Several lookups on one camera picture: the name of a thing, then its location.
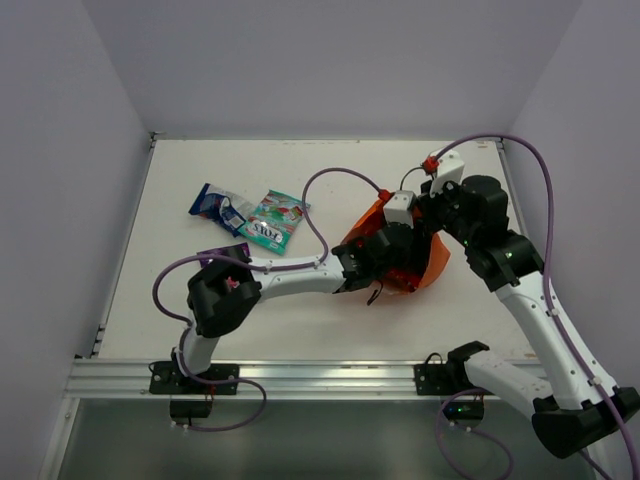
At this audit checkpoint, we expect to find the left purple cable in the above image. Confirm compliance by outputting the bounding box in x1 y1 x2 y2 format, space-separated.
151 167 391 432

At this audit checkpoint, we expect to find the purple cable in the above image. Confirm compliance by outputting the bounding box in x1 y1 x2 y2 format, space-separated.
422 132 640 480
151 167 391 432

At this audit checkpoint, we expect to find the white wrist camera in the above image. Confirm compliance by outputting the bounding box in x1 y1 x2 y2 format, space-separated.
429 150 465 197
383 190 416 228

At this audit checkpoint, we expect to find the purple Fox's candy packet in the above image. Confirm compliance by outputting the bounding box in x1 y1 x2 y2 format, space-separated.
196 242 250 268

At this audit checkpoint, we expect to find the orange paper bag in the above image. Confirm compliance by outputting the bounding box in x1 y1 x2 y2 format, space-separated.
331 198 451 304

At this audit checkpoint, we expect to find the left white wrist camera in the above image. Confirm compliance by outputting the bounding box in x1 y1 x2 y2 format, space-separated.
383 190 416 228

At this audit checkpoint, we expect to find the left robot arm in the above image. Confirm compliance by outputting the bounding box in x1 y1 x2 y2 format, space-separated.
173 222 414 378

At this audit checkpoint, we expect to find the red snack packet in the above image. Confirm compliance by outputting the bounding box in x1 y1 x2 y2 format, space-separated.
382 268 417 294

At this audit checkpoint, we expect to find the green Fox's candy packet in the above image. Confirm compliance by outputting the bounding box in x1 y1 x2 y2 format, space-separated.
240 190 310 255

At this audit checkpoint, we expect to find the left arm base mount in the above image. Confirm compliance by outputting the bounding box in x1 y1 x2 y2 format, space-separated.
148 361 240 425

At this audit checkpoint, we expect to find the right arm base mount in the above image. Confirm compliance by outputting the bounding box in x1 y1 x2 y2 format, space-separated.
413 352 485 428

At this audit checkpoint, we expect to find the blue snack packet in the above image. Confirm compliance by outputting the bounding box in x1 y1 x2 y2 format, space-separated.
188 183 256 237

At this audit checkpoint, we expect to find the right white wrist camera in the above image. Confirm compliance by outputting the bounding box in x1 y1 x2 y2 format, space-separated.
429 150 465 197

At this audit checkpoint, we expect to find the aluminium rail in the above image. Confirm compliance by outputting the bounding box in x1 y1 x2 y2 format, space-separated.
64 359 421 401

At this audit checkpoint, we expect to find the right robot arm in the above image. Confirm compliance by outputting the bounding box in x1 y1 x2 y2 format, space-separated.
418 175 639 459

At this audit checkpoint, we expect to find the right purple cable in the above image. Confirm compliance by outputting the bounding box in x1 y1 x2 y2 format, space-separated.
422 132 640 480

